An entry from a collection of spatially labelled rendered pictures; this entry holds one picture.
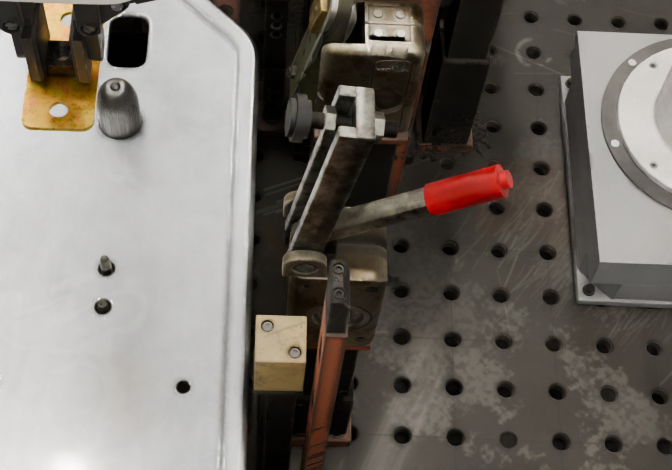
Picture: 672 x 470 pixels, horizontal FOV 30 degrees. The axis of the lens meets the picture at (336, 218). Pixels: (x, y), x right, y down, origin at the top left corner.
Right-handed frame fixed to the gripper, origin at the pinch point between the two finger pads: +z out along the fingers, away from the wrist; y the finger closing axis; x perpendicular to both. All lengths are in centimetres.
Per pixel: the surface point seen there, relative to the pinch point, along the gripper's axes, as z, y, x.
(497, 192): 13.1, -25.7, 1.0
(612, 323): 58, -46, -10
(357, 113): 6.0, -16.3, 0.2
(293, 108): 5.8, -12.6, 0.1
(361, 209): 18.1, -17.6, -0.3
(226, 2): 57, -6, -48
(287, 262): 20.4, -12.8, 2.7
